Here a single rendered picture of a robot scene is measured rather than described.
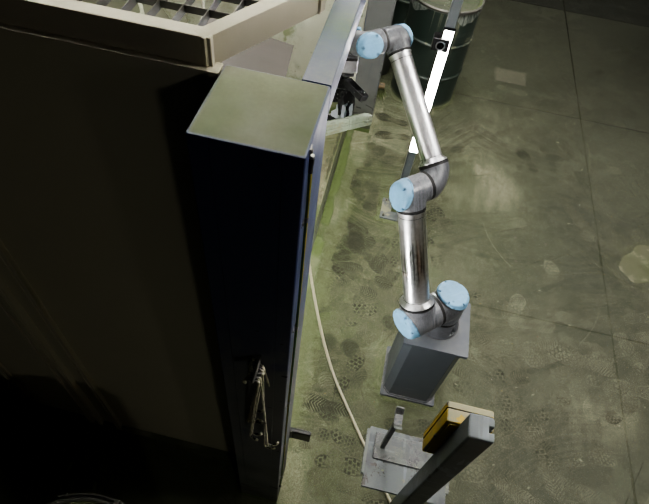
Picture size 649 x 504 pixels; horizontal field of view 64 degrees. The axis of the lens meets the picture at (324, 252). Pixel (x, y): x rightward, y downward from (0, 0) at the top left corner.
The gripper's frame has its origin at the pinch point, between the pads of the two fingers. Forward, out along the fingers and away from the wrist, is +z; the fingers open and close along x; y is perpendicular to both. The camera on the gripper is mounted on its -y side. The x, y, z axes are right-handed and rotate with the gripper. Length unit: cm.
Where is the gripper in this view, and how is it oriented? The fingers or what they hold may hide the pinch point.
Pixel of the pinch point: (344, 123)
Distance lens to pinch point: 221.0
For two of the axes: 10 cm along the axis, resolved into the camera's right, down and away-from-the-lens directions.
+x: -6.4, 2.8, -7.1
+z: -0.8, 9.0, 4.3
